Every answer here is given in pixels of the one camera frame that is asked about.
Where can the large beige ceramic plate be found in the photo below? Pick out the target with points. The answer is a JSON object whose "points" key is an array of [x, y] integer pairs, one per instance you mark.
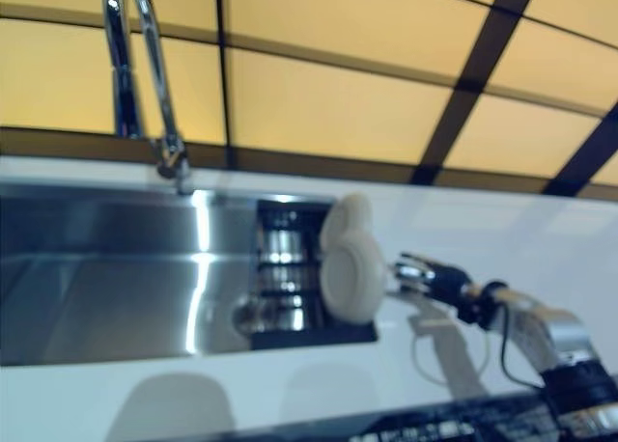
{"points": [[350, 278]]}

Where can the small beige ceramic plate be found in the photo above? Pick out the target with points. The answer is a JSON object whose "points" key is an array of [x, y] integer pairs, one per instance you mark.
{"points": [[350, 212]]}

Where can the steel sink drain strainer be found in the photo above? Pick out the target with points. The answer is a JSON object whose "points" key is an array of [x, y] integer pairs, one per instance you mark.
{"points": [[246, 316]]}

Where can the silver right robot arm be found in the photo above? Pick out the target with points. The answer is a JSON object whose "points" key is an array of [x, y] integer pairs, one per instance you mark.
{"points": [[555, 326]]}

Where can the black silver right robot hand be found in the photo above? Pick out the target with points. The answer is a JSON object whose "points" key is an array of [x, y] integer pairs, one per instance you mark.
{"points": [[434, 280]]}

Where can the chrome gooseneck kitchen faucet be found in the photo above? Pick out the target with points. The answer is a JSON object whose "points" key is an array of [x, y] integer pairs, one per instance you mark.
{"points": [[120, 65]]}

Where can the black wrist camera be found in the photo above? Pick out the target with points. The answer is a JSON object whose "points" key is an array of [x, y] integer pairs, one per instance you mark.
{"points": [[483, 302]]}

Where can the black dish drying rack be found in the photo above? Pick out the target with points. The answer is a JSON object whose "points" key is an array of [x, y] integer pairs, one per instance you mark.
{"points": [[285, 268]]}

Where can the stainless steel sink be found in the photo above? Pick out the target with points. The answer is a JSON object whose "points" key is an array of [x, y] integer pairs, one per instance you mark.
{"points": [[120, 278]]}

